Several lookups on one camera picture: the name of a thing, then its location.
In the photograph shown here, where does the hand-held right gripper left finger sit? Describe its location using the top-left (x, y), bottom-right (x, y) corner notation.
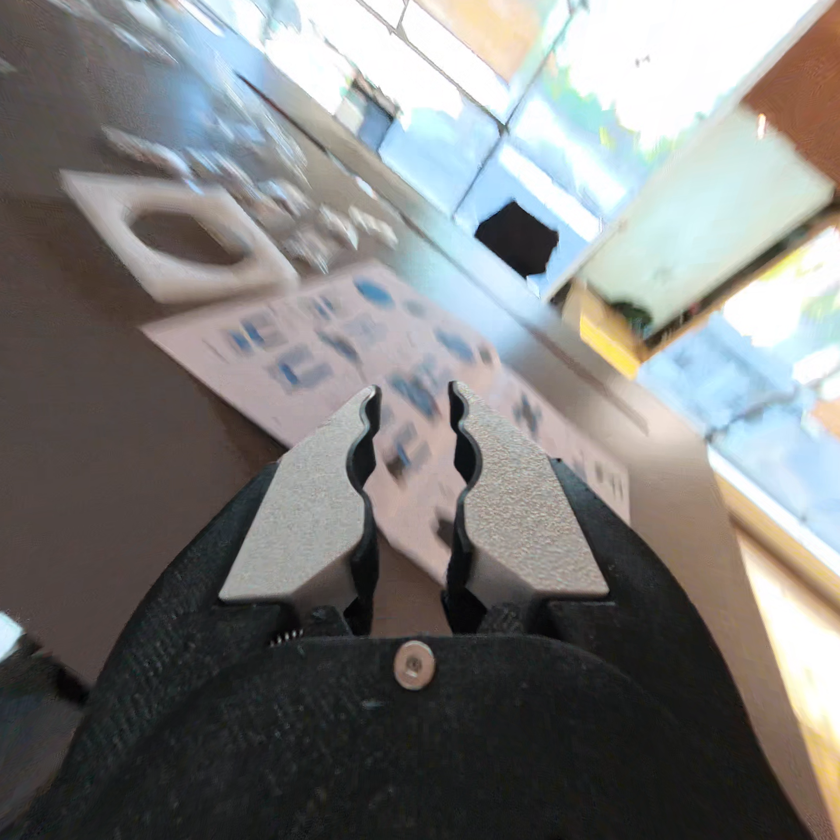
top-left (218, 386), bottom-right (383, 636)

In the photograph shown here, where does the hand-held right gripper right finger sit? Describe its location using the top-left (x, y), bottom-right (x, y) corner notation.
top-left (441, 381), bottom-right (609, 636)

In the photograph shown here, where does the grey desk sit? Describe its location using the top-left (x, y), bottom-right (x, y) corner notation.
top-left (0, 0), bottom-right (815, 840)

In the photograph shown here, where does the printed instruction sheet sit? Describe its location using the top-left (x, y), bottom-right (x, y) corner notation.
top-left (141, 261), bottom-right (632, 586)

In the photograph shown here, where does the black cloth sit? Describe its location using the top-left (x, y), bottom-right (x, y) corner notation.
top-left (474, 200), bottom-right (560, 278)

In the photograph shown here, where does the pile of small screw bags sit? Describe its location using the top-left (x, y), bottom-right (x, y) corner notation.
top-left (101, 121), bottom-right (398, 273)

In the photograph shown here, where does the large glass window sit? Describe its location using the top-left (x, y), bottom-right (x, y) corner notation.
top-left (197, 0), bottom-right (840, 559)

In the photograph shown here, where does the white foam frame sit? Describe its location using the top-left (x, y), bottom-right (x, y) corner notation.
top-left (62, 169), bottom-right (301, 306)

